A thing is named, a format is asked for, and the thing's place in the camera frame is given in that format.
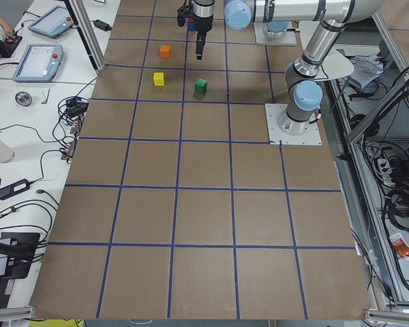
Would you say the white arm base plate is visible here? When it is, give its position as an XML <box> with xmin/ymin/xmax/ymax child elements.
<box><xmin>254</xmin><ymin>22</ymin><xmax>297</xmax><ymax>46</ymax></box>
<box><xmin>265</xmin><ymin>104</ymin><xmax>322</xmax><ymax>146</ymax></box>

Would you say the black power adapter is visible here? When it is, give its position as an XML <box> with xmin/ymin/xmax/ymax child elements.
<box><xmin>93</xmin><ymin>20</ymin><xmax>112</xmax><ymax>31</ymax></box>

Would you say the aluminium frame post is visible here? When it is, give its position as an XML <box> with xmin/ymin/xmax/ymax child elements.
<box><xmin>63</xmin><ymin>0</ymin><xmax>106</xmax><ymax>72</ymax></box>

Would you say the red snack packet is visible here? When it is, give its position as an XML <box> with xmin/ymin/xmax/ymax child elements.
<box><xmin>389</xmin><ymin>233</ymin><xmax>409</xmax><ymax>261</ymax></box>

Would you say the green wooden block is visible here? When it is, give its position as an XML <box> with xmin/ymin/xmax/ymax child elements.
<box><xmin>194</xmin><ymin>78</ymin><xmax>208</xmax><ymax>94</ymax></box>

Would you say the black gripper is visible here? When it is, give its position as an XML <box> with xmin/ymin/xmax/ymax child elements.
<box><xmin>177</xmin><ymin>0</ymin><xmax>213</xmax><ymax>60</ymax></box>

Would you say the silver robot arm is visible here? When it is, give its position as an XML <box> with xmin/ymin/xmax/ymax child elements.
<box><xmin>224</xmin><ymin>0</ymin><xmax>383</xmax><ymax>136</ymax></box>

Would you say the metal allen key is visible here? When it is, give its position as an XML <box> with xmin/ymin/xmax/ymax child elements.
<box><xmin>41</xmin><ymin>89</ymin><xmax>50</xmax><ymax>105</ymax></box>

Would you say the yellow wooden block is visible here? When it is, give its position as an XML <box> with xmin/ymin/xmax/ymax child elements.
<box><xmin>153</xmin><ymin>72</ymin><xmax>165</xmax><ymax>87</ymax></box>

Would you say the teach pendant tablet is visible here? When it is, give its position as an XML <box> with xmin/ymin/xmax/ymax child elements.
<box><xmin>12</xmin><ymin>44</ymin><xmax>64</xmax><ymax>82</ymax></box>
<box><xmin>28</xmin><ymin>5</ymin><xmax>74</xmax><ymax>39</ymax></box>

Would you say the black power brick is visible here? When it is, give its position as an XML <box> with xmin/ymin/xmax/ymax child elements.
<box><xmin>0</xmin><ymin>178</ymin><xmax>30</xmax><ymax>200</ymax></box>

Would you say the orange wooden block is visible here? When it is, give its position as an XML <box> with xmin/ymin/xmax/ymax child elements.
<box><xmin>160</xmin><ymin>44</ymin><xmax>172</xmax><ymax>59</ymax></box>

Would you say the near teach pendant tablet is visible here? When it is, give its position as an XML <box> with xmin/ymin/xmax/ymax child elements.
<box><xmin>12</xmin><ymin>44</ymin><xmax>64</xmax><ymax>82</ymax></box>

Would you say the far teach pendant tablet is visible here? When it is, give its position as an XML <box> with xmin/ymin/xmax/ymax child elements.
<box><xmin>28</xmin><ymin>5</ymin><xmax>74</xmax><ymax>39</ymax></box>

